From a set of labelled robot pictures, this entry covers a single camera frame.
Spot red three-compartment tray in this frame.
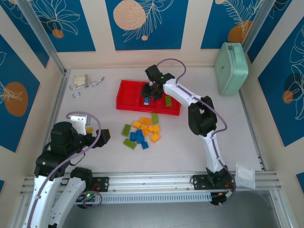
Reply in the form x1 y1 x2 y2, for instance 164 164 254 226
116 79 182 116

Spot metal forceps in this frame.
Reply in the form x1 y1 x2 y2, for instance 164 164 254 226
69 76 105 98

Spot clear packet of cotton pads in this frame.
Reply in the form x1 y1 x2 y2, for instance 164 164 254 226
73 75 90 86

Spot circuit board with green light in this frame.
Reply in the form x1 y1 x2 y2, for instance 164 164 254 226
79 192 97 202

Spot mint green case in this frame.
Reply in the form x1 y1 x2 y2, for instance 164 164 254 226
215 42 249 96

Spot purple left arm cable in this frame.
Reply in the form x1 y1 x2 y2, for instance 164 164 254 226
26 111 102 228

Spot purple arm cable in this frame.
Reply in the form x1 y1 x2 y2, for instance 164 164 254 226
156 58 238 207
26 111 102 228

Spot aluminium side rail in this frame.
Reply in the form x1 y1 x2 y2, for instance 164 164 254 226
238 90 268 171
48 68 71 133

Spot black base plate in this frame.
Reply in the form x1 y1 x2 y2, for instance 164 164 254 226
91 176 110 192
190 174 236 190

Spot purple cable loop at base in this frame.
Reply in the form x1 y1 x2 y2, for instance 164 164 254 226
82 190 103 209

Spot aluminium front rail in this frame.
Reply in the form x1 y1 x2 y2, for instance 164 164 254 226
20 171 282 193

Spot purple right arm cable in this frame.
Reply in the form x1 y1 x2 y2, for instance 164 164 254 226
156 58 238 207

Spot white slotted cable duct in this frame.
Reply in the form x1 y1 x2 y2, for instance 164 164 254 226
76 192 212 204

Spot aluminium corner post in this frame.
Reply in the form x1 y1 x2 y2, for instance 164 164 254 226
240 0 278 52
16 0 68 76

